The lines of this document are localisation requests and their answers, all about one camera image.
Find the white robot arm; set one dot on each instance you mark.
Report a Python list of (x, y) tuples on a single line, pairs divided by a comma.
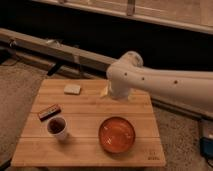
[(193, 88)]

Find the white sponge block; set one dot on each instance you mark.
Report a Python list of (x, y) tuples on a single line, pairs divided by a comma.
[(72, 89)]

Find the orange bowl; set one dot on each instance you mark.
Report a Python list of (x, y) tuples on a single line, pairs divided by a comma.
[(116, 135)]

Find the wooden board table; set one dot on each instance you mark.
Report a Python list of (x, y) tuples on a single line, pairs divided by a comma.
[(84, 114)]

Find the brown rectangular box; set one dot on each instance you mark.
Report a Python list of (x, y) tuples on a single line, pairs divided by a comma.
[(49, 112)]

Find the white cup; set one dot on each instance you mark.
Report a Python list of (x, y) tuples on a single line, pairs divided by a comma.
[(57, 127)]

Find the blue device on floor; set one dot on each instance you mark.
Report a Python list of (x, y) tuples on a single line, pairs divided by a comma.
[(206, 147)]

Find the long metal rail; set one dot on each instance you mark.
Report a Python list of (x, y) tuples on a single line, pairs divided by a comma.
[(60, 51)]

